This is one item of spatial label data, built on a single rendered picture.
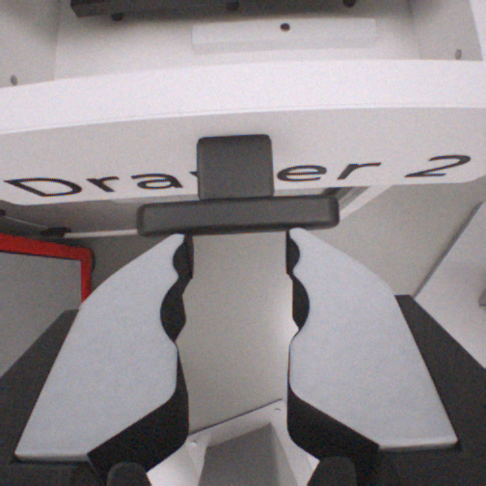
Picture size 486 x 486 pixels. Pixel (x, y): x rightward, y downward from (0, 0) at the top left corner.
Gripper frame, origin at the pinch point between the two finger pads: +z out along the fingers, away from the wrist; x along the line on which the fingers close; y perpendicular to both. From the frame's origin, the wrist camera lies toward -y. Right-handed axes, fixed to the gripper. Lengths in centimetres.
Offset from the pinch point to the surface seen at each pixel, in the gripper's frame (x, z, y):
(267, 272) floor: 4, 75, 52
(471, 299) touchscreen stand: 61, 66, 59
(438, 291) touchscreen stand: 51, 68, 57
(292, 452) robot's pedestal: 9, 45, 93
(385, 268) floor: 38, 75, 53
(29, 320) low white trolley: -43, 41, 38
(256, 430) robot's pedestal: -1, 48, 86
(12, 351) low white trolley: -43, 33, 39
